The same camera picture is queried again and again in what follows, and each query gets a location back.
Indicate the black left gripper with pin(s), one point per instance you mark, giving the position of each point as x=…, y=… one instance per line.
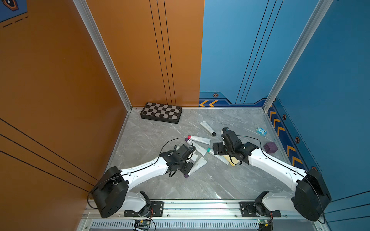
x=187, y=170

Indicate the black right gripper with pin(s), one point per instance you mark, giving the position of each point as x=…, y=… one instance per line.
x=219, y=145

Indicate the white toothpaste tube purple cap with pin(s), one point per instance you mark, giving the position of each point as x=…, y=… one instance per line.
x=198, y=165

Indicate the yellow cleaning cloth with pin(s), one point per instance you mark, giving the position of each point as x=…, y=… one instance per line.
x=230, y=160

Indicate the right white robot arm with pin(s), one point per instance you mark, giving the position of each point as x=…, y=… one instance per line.
x=308, y=196

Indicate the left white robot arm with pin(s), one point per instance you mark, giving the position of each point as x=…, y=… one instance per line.
x=113, y=191

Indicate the white toothpaste tube flat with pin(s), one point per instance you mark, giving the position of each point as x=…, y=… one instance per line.
x=194, y=158

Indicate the white tube green cap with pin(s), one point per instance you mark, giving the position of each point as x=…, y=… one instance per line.
x=218, y=157

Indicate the white tube pink cap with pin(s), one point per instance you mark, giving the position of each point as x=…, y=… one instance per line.
x=199, y=139

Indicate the white tube black cap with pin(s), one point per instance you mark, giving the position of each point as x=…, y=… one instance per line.
x=208, y=128

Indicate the folding chessboard box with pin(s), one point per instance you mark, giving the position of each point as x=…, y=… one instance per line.
x=161, y=112

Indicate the teal small toy card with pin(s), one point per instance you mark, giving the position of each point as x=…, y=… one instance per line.
x=261, y=131

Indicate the purple cube box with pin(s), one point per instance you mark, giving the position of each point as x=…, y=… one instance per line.
x=270, y=147

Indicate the left green circuit board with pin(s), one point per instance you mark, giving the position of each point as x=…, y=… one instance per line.
x=142, y=224

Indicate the green circuit board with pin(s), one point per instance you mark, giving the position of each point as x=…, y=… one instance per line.
x=266, y=226
x=142, y=224

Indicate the right green circuit board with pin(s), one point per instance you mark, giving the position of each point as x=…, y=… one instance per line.
x=266, y=226

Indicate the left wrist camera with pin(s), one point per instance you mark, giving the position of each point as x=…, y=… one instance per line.
x=185, y=150

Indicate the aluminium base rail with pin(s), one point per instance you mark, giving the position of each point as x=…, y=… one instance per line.
x=197, y=215

